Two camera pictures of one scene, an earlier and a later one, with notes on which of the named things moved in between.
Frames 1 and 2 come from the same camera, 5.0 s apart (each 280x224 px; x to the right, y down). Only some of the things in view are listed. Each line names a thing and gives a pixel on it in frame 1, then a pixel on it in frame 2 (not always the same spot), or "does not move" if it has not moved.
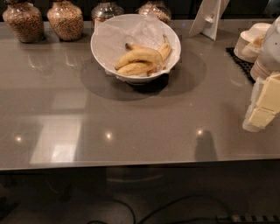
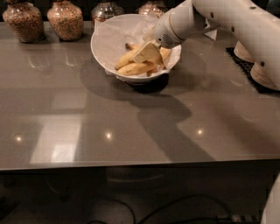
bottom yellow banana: (137, 68) does not move
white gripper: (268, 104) → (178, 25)
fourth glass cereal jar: (156, 10) does not move
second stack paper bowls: (260, 69) does not move
